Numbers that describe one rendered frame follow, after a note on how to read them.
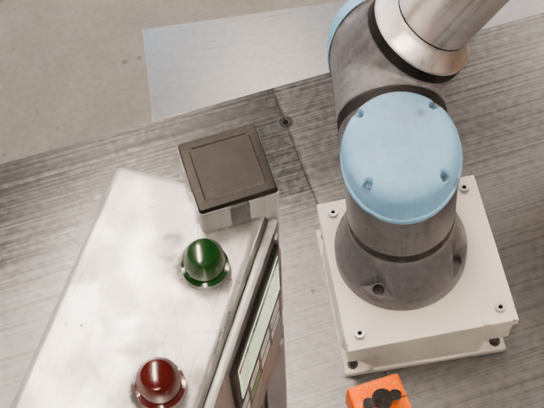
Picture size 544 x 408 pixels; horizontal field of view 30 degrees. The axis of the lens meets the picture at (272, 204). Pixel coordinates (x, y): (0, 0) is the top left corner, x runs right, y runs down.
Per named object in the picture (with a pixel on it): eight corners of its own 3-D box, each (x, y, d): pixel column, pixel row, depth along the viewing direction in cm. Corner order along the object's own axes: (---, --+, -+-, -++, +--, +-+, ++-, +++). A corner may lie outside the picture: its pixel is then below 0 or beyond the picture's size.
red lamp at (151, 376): (129, 405, 51) (121, 390, 49) (146, 358, 53) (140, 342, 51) (176, 419, 51) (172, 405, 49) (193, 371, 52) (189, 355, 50)
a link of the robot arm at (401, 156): (350, 264, 106) (345, 198, 95) (337, 156, 113) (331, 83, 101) (465, 252, 106) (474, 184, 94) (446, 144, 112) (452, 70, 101)
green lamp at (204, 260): (175, 284, 55) (170, 265, 53) (191, 242, 56) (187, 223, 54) (221, 296, 54) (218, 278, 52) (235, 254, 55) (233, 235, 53)
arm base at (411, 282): (364, 329, 113) (362, 291, 104) (316, 221, 121) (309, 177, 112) (489, 282, 114) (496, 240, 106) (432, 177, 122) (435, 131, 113)
